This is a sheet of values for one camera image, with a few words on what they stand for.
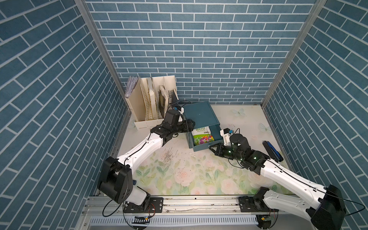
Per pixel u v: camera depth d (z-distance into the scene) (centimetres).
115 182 42
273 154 91
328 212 38
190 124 78
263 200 63
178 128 69
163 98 98
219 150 65
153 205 73
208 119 83
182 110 77
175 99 101
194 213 72
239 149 58
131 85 92
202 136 83
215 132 85
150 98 95
